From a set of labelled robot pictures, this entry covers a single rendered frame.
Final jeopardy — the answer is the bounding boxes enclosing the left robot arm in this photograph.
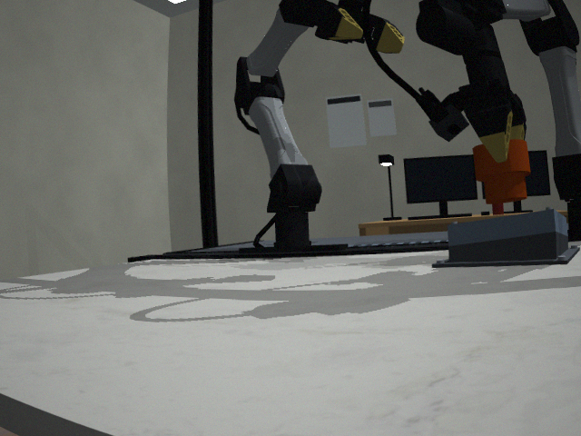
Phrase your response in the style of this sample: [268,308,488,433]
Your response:
[416,0,581,240]

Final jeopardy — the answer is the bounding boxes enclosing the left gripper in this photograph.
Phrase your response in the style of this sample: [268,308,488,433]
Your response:
[458,55,527,163]

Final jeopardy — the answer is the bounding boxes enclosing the orange peg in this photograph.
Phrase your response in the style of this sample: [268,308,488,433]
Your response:
[472,139,531,204]

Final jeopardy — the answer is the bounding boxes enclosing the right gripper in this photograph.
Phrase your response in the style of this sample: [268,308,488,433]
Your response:
[315,4,405,54]

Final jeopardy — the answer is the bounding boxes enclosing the black metal crossbar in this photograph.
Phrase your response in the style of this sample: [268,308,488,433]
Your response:
[128,246,448,263]

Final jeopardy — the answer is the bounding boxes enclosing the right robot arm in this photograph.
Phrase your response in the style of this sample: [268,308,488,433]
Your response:
[236,0,348,253]

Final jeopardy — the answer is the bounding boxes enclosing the black vertical post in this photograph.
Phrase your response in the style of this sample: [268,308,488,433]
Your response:
[198,0,218,248]

